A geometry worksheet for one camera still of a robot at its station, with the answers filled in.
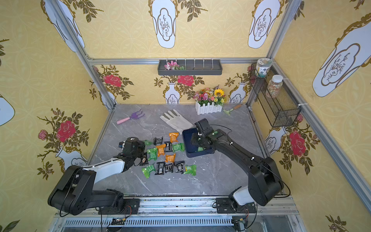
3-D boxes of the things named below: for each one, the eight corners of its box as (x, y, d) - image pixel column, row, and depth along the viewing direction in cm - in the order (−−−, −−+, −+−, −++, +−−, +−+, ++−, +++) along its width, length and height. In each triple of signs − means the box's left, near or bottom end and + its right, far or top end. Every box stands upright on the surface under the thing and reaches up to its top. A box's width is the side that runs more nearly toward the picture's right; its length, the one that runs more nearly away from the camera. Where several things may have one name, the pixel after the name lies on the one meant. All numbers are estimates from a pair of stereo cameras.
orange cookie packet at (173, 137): (168, 142, 100) (168, 141, 98) (169, 134, 105) (169, 132, 103) (178, 142, 100) (178, 141, 98) (178, 134, 105) (178, 132, 103)
